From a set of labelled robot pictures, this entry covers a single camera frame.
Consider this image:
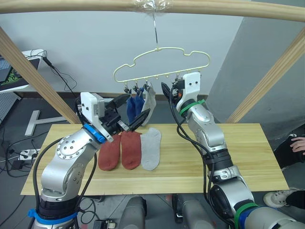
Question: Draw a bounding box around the white perforated panel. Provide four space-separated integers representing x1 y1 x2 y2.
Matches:
0 92 21 123

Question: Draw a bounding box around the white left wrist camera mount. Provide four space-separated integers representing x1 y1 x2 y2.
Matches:
80 91 114 144

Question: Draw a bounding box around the clear plastic tape wrap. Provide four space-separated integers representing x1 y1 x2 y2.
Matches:
132 0 176 16

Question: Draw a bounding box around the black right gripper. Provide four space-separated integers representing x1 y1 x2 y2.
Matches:
161 80 185 101

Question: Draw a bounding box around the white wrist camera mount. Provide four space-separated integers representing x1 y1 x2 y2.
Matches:
80 91 114 144
175 72 202 109

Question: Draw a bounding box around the cream wire clip hanger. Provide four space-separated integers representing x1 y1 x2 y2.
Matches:
113 10 211 84

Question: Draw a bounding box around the black floor device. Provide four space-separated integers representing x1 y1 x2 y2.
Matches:
92 219 116 229

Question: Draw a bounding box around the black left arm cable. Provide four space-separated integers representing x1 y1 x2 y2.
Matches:
32 95 101 215

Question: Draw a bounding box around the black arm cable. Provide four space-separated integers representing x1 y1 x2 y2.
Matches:
32 95 101 215
168 86 235 227

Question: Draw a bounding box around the red sock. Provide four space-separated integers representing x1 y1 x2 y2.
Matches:
98 134 122 171
121 130 143 170

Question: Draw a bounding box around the person's bare hand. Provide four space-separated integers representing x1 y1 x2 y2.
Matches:
291 136 305 153

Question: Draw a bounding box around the thin black background cable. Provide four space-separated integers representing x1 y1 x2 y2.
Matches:
42 56 78 97

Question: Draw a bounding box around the white desk foot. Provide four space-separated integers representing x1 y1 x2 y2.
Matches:
25 110 69 136

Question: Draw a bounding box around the gray rounded shell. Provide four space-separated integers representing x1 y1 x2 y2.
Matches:
118 195 146 229

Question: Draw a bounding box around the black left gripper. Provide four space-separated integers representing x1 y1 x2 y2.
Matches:
101 94 151 136

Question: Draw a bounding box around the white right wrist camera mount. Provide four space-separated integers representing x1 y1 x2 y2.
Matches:
175 72 202 109

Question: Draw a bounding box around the wooden frame top bar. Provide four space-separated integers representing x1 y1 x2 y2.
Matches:
0 0 305 24

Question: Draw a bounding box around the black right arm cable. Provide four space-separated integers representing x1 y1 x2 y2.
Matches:
168 86 235 227

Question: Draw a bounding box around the white desk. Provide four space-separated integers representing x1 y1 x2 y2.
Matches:
0 49 52 94

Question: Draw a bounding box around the black trouser leg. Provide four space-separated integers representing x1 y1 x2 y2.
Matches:
273 134 305 169
285 188 305 207

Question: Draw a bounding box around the light gray sock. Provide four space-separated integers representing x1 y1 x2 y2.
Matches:
140 85 157 126
140 127 162 171

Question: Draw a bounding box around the wooden frame slanted post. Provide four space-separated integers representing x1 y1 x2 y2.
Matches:
224 26 305 124
0 25 82 125

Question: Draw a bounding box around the laptop computer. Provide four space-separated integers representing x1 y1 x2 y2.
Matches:
0 56 12 83

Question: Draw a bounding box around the black green mouse pad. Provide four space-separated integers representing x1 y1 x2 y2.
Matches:
0 68 30 91

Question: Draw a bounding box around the white sneaker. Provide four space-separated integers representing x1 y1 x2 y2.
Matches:
263 189 290 208

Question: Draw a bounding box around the white power strip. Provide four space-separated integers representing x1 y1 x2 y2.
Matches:
19 149 41 160

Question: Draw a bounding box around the blue sock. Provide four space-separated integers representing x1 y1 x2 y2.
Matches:
134 87 145 117
126 95 137 123

